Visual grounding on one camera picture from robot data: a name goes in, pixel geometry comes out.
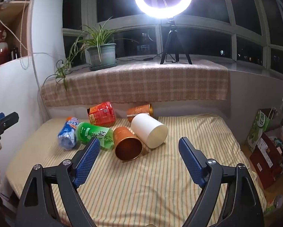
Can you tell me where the blue orange Arctic Ocean cup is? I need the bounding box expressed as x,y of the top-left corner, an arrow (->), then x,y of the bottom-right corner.
57,117 -> 79,150

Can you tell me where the green tea label cup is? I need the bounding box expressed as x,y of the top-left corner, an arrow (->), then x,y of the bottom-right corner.
75,122 -> 114,150

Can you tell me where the red label plastic cup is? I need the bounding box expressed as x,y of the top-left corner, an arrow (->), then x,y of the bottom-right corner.
87,101 -> 116,127

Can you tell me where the orange patterned paper cup front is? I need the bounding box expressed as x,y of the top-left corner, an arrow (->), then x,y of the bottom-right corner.
113,127 -> 143,161

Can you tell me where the orange patterned paper cup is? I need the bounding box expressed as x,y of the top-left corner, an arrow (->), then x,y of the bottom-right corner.
113,127 -> 143,161
127,103 -> 154,122

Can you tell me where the white plastic cup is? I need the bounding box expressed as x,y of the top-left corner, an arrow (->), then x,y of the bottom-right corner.
131,113 -> 168,149

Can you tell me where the orange patterned paper cup back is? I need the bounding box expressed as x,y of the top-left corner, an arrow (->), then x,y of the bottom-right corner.
127,103 -> 154,122

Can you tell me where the red cardboard box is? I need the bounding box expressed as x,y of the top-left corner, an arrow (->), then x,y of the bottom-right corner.
250,126 -> 283,189

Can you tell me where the green white paper bag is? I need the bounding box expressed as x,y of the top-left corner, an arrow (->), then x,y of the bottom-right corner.
246,108 -> 277,152

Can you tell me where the striped yellow mattress sheet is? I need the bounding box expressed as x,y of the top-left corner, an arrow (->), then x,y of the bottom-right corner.
6,113 -> 268,227

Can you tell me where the wooden shelf unit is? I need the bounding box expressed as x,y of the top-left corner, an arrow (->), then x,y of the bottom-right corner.
0,0 -> 33,69

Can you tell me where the spider plant in grey pot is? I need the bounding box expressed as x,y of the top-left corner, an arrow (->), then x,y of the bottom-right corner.
43,16 -> 133,92

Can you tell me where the black tripod stand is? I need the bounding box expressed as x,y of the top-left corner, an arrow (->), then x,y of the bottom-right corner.
160,19 -> 193,65

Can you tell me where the white hanging cable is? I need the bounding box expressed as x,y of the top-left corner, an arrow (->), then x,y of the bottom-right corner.
0,0 -> 42,86

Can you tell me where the black power cable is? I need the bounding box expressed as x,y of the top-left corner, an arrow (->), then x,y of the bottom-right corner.
57,53 -> 162,75

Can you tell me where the white ring light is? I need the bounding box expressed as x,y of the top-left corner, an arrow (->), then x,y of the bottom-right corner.
135,0 -> 192,19

